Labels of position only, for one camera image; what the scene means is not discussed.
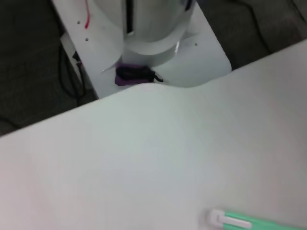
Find mint green pen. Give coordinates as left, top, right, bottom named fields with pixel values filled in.
left=208, top=208, right=307, bottom=230

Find white robot base platform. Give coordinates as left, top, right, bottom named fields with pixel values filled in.
left=51, top=0, right=233, bottom=99

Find purple black cloth bundle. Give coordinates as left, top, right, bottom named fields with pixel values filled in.
left=114, top=62, right=164, bottom=86

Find black floor cable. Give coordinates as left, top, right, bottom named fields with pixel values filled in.
left=58, top=43, right=87, bottom=98
left=227, top=0, right=275, bottom=54

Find red cord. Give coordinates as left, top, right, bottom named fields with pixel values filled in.
left=84, top=0, right=94, bottom=29

